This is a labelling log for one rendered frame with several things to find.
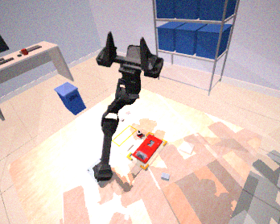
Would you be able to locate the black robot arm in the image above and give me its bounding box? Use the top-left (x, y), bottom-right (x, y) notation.
top-left (93, 44), bottom-right (142, 181)

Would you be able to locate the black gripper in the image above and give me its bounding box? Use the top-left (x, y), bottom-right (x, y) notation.
top-left (96, 31), bottom-right (164, 85)

